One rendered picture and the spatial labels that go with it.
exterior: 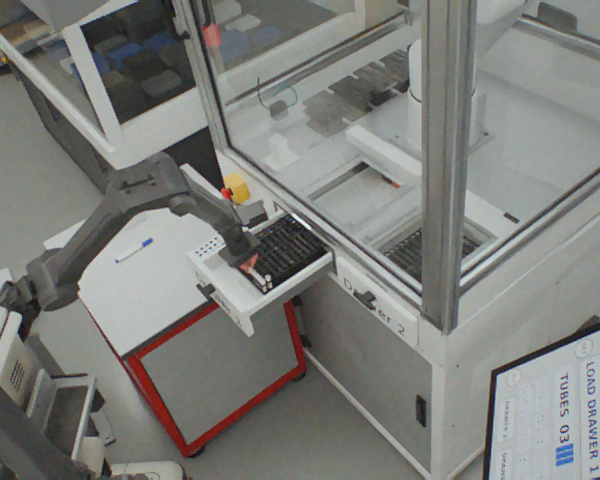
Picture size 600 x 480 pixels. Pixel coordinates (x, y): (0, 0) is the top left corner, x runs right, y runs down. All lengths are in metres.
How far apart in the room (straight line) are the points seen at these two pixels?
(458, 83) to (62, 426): 1.03
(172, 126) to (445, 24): 1.56
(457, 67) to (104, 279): 1.39
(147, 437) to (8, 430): 1.69
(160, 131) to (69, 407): 1.22
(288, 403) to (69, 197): 1.88
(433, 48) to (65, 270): 0.80
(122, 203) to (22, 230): 2.61
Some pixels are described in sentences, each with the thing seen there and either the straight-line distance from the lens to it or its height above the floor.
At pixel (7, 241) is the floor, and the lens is 3.71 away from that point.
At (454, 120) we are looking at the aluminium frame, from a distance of 1.08.
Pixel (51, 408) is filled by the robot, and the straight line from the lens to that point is 1.49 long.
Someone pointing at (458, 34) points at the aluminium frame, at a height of 1.70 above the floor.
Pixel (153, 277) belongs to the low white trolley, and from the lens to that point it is 2.03.
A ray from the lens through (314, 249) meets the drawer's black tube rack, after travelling 1.77.
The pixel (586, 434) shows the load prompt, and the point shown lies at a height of 1.15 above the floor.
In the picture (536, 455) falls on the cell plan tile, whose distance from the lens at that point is 1.25.
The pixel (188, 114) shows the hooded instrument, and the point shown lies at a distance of 2.43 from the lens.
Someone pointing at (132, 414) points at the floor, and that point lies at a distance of 2.70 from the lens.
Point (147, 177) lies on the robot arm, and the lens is 1.15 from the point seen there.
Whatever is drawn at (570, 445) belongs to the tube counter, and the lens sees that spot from 1.20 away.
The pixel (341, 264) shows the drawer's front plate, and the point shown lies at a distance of 1.69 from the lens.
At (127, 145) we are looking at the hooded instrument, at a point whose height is 0.89.
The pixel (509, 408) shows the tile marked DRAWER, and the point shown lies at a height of 1.01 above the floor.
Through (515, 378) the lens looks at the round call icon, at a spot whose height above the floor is 1.02.
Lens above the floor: 2.17
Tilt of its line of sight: 44 degrees down
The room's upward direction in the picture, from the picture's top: 11 degrees counter-clockwise
